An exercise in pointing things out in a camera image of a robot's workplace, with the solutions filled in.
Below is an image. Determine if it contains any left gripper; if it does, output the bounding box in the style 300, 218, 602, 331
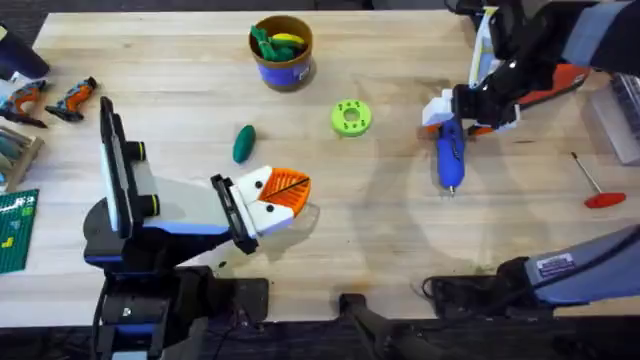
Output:
124, 141, 313, 256

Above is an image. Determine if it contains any blue electric screwdriver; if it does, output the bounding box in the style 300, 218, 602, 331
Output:
436, 117, 467, 197

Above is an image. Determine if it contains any green toy vegetable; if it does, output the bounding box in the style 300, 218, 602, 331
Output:
231, 124, 258, 165

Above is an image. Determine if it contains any right wrist upright plate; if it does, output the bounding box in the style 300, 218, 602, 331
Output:
467, 5, 503, 90

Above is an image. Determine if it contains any wrist upright plate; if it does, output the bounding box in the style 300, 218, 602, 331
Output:
99, 96, 135, 240
467, 5, 503, 90

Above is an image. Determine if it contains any green disc with holes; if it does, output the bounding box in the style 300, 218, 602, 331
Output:
330, 98, 374, 138

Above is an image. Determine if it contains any brown blue tub with toys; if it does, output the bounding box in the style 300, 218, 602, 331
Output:
248, 14, 315, 93

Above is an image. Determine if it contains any clear plastic box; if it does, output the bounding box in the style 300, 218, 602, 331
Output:
588, 72, 640, 167

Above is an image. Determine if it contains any left wrist upright plate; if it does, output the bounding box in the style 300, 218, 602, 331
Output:
99, 96, 135, 240

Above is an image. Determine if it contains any green board with blocks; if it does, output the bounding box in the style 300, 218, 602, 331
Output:
0, 188, 41, 276

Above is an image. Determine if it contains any wooden box with tools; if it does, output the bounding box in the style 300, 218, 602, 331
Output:
0, 124, 46, 195

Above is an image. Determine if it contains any black rail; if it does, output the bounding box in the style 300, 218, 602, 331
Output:
0, 313, 640, 360

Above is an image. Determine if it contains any black camera stand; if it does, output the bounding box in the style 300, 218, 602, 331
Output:
338, 293, 451, 360

